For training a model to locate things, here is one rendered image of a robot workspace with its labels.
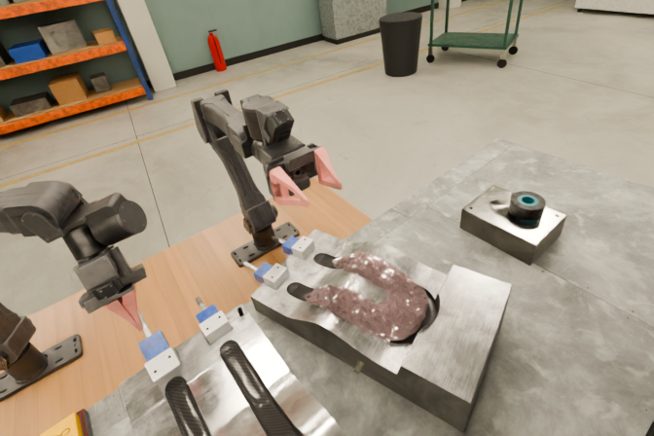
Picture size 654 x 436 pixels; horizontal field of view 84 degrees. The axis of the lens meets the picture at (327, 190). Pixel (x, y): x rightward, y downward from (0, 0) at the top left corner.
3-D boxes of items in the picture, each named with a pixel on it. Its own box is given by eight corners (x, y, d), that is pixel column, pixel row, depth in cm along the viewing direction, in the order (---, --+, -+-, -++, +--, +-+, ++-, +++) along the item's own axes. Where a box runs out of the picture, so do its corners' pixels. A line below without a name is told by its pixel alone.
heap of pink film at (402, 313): (297, 305, 81) (290, 281, 76) (340, 253, 92) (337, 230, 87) (405, 362, 67) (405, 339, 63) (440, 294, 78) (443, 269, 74)
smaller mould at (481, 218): (459, 228, 102) (461, 208, 98) (490, 203, 109) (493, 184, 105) (529, 266, 89) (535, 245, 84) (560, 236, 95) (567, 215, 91)
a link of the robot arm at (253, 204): (278, 222, 98) (226, 107, 93) (256, 234, 95) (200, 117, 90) (272, 221, 103) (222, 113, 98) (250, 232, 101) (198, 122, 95)
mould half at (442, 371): (255, 310, 88) (243, 280, 82) (317, 242, 104) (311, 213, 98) (463, 433, 62) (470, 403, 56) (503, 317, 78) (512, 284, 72)
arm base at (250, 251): (296, 214, 104) (284, 202, 109) (232, 247, 96) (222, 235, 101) (301, 235, 109) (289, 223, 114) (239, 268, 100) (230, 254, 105)
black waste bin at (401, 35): (373, 72, 453) (370, 18, 417) (403, 62, 469) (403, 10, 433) (397, 82, 418) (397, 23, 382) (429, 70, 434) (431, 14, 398)
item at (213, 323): (190, 311, 83) (182, 296, 79) (210, 299, 85) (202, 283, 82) (213, 351, 74) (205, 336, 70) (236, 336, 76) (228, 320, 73)
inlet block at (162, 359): (127, 321, 72) (120, 318, 67) (151, 307, 74) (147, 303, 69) (158, 381, 69) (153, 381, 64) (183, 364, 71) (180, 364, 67)
